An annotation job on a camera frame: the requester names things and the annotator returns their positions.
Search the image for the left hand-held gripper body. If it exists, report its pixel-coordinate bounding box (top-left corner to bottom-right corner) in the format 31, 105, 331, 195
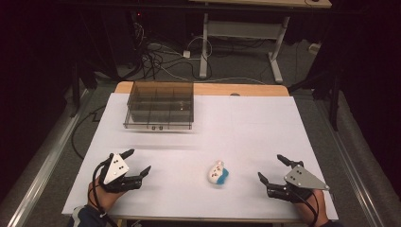
99, 152, 143, 194

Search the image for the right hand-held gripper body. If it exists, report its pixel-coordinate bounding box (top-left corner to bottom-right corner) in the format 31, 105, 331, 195
266, 160, 331, 204

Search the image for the person's left hand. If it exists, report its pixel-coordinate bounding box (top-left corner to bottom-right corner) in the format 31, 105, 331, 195
87, 177, 128, 212

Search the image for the person's right hand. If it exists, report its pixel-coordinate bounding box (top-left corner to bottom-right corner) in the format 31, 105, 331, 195
293, 189, 329, 227

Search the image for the white and blue plush toy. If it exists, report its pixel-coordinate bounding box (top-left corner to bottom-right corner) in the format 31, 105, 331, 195
206, 160, 230, 187

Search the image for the white table cover sheet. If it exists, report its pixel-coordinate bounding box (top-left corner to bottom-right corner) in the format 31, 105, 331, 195
61, 92, 340, 221

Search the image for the clear grey compartment organizer box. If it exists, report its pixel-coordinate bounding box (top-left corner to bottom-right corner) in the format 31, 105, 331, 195
123, 80, 195, 131

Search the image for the black metal stand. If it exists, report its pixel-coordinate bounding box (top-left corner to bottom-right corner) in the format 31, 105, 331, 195
69, 61, 99, 118
288, 67, 343, 132

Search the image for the dark computer tower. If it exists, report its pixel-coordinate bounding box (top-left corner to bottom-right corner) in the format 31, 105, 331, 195
103, 9, 146, 69

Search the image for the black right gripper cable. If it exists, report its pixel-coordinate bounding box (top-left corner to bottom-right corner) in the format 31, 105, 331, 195
288, 183, 320, 225

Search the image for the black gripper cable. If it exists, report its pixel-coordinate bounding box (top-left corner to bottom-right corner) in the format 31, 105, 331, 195
91, 157, 119, 227
288, 183, 320, 225

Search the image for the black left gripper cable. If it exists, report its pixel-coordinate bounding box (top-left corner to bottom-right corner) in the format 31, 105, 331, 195
91, 157, 119, 227

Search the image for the aluminium floor rail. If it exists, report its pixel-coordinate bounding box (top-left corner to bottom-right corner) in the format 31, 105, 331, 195
315, 98, 387, 227
5, 88, 91, 227

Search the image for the black floor cable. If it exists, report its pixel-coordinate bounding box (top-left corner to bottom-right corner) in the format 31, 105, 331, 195
70, 104, 107, 160

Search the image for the tangle of floor cables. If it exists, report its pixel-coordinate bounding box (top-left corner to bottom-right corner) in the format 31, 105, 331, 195
131, 22, 269, 85

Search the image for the white metal desk frame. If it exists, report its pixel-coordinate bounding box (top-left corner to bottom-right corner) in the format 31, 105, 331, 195
199, 12, 291, 85

